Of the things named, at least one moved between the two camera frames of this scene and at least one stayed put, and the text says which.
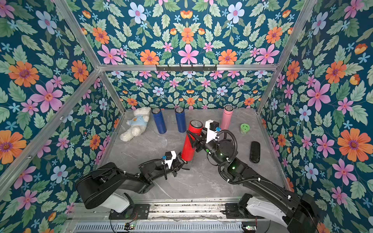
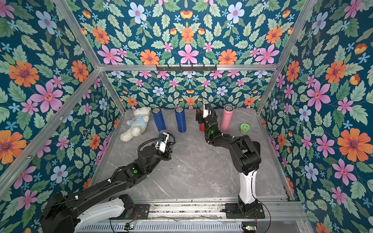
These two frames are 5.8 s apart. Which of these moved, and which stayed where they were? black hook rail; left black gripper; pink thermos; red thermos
Moved: red thermos; left black gripper
Stayed: black hook rail; pink thermos
